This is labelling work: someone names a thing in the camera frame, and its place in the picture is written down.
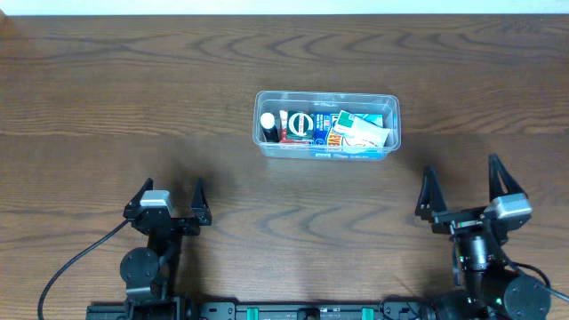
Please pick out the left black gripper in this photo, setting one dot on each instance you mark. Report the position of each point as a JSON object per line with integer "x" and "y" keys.
{"x": 176, "y": 221}

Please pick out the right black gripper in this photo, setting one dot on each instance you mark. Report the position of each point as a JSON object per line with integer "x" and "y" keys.
{"x": 463, "y": 218}

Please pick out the white green medicine box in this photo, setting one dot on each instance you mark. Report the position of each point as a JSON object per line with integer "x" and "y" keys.
{"x": 352, "y": 126}

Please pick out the dark bottle white cap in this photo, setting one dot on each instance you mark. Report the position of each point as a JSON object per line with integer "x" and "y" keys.
{"x": 268, "y": 127}

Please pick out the red white medicine sachet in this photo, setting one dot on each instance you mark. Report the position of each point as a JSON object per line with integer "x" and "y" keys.
{"x": 283, "y": 114}

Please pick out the blue fever patch box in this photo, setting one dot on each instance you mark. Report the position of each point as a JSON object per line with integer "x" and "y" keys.
{"x": 325, "y": 135}

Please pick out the dark green round-logo box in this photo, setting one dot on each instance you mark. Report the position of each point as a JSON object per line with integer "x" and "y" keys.
{"x": 300, "y": 126}

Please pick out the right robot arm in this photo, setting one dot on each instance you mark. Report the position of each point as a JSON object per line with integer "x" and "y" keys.
{"x": 489, "y": 284}

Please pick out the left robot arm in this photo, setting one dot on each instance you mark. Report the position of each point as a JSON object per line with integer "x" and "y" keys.
{"x": 149, "y": 272}

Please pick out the clear plastic container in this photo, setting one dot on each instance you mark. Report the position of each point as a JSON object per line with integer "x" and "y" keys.
{"x": 380, "y": 109}

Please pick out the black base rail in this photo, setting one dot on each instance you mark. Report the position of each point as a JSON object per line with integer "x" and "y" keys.
{"x": 185, "y": 309}

